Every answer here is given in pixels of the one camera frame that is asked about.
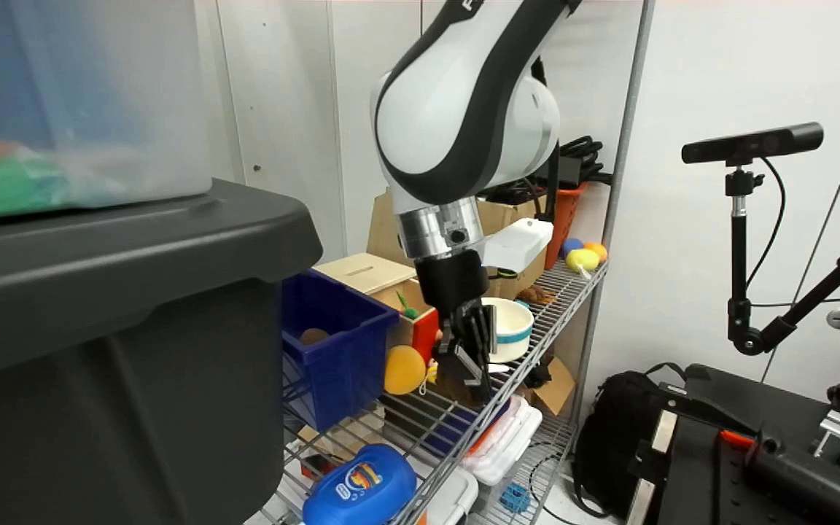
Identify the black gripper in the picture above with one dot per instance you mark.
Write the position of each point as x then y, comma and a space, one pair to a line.
451, 282

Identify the yellow toy ball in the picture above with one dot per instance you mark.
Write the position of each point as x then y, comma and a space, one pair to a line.
403, 371

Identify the yellow and blue toy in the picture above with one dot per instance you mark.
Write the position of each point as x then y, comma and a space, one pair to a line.
586, 257

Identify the small dark brown object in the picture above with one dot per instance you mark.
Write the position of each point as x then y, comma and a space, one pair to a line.
536, 296

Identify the white container red contents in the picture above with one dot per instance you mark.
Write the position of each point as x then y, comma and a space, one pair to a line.
510, 438

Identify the wooden box with red drawer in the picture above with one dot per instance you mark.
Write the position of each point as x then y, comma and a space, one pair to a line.
365, 273

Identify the blue plastic bin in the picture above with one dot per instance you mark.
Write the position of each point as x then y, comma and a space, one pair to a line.
342, 352

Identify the white plastic container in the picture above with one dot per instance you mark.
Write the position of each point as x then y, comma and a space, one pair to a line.
451, 498

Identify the beige grey block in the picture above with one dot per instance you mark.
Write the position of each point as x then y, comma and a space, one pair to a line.
342, 433

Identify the small brown ball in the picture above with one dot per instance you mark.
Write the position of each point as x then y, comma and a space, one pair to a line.
314, 337

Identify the small blue object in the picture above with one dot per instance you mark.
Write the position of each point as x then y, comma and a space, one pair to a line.
514, 498

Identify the red orange object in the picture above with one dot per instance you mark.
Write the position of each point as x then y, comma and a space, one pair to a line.
567, 219

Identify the blue bottle with white cap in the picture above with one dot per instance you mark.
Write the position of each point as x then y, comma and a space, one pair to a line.
362, 484

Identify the black backpack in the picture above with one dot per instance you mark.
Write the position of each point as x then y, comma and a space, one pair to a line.
634, 446

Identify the black storage tote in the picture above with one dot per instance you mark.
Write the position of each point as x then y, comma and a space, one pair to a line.
109, 368

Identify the clear storage bin black lid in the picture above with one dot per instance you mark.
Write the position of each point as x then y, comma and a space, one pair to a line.
71, 98

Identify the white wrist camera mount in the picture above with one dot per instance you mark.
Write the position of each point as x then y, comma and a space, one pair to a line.
521, 245

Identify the black articulated camera stand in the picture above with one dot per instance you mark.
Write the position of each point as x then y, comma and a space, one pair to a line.
739, 253

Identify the black stereo camera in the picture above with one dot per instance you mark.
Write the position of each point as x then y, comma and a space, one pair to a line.
752, 143

